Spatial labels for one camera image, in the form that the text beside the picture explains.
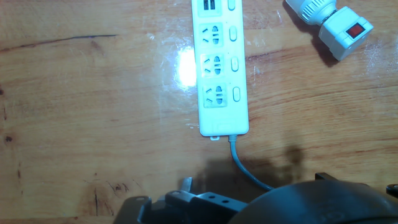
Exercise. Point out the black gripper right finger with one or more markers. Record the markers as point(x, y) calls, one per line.
point(325, 176)

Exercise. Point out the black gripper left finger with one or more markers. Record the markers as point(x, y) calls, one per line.
point(199, 208)

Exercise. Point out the white bulb holder with bulb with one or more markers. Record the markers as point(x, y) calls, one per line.
point(339, 34)

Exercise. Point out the white power strip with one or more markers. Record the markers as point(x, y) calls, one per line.
point(222, 118)

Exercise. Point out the glossy wooden board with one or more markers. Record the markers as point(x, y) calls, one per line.
point(93, 124)

